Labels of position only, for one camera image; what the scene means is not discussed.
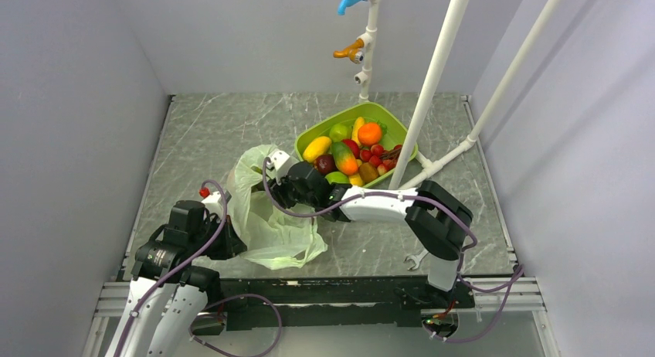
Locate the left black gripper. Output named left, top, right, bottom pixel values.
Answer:
left=188, top=214, right=247, bottom=260

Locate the light green plastic bag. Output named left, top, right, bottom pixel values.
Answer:
left=227, top=144, right=328, bottom=270

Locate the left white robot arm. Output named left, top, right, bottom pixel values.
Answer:
left=106, top=192, right=247, bottom=356

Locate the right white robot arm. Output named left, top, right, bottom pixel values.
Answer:
left=262, top=162, right=473, bottom=307

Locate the dark purple mangosteen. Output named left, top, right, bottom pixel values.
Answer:
left=314, top=154, right=338, bottom=176

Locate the yellow mango left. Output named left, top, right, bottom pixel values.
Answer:
left=301, top=136, right=332, bottom=163

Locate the yellow mango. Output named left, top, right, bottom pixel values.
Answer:
left=301, top=136, right=332, bottom=163
left=348, top=173, right=365, bottom=187

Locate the yellow mango front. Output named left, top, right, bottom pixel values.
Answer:
left=348, top=173, right=365, bottom=187

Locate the red apple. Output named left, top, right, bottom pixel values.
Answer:
left=342, top=138, right=360, bottom=159

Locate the brown kiwi fruit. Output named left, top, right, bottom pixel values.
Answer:
left=358, top=162, right=379, bottom=184

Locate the green apple in basket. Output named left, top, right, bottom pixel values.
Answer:
left=328, top=124, right=352, bottom=143

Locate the orange fruit in basket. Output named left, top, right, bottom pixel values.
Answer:
left=358, top=122, right=384, bottom=147

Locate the yellow banana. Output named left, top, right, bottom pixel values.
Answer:
left=351, top=117, right=365, bottom=146

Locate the green plastic basket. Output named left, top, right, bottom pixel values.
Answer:
left=295, top=102, right=408, bottom=188

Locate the silver wrench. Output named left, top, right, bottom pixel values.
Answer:
left=404, top=249, right=428, bottom=271

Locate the orange faucet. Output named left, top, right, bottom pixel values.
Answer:
left=333, top=39, right=365, bottom=64

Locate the white pipe with faucets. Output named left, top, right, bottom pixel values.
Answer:
left=355, top=0, right=381, bottom=103

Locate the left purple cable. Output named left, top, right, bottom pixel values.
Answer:
left=112, top=179, right=229, bottom=357

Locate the purple cable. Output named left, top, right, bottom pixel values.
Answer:
left=262, top=157, right=526, bottom=294
left=112, top=179, right=229, bottom=357

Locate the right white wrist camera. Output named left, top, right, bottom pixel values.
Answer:
left=266, top=149, right=299, bottom=185

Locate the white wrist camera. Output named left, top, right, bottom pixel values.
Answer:
left=266, top=149, right=299, bottom=185
left=199, top=187, right=227, bottom=222

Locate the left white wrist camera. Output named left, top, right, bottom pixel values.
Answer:
left=199, top=187, right=227, bottom=222

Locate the white pvc pipe frame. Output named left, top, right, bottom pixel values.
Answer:
left=389, top=0, right=562, bottom=189

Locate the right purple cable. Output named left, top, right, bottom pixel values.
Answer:
left=262, top=157, right=526, bottom=294

